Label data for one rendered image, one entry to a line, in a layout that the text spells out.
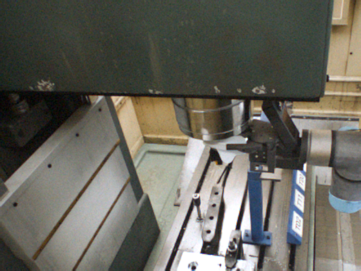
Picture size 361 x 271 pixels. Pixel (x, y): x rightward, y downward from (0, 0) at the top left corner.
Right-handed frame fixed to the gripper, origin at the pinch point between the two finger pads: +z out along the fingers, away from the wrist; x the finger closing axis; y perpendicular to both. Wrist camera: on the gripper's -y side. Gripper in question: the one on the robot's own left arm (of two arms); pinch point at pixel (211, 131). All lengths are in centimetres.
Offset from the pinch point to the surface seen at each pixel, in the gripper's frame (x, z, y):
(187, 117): -7.5, 1.9, -8.3
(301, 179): 44, -21, 53
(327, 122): 98, -32, 62
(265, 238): 16, -10, 56
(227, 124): -6.7, -5.4, -6.9
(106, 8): -12.5, 9.3, -29.5
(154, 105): 101, 66, 59
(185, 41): -12.5, -1.7, -24.7
